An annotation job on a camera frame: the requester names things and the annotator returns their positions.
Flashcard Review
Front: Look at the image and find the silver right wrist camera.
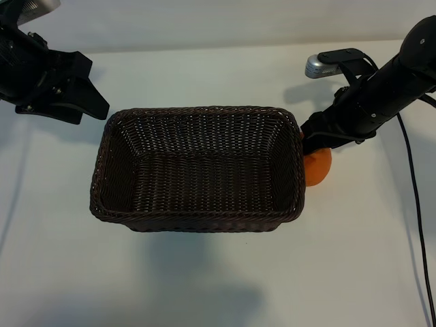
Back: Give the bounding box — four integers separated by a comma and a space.
304, 48, 367, 79

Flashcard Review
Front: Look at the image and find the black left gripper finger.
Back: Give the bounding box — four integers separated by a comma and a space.
73, 76, 110, 120
15, 105, 82, 125

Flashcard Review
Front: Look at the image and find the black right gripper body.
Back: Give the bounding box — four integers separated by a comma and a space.
300, 73, 399, 149

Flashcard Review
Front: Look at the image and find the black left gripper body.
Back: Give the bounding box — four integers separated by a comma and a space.
0, 20, 93, 119

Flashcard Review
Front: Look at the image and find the dark brown wicker basket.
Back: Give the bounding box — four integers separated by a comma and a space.
89, 106, 307, 234

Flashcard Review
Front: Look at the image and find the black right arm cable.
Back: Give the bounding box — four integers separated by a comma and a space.
394, 112, 434, 327

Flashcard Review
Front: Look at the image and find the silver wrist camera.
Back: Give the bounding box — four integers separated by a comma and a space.
15, 0, 62, 25
304, 48, 367, 79

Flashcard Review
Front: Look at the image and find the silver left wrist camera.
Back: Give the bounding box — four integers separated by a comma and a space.
15, 0, 62, 25

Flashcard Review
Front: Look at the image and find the orange fruit with knob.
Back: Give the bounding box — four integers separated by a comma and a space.
299, 131, 333, 187

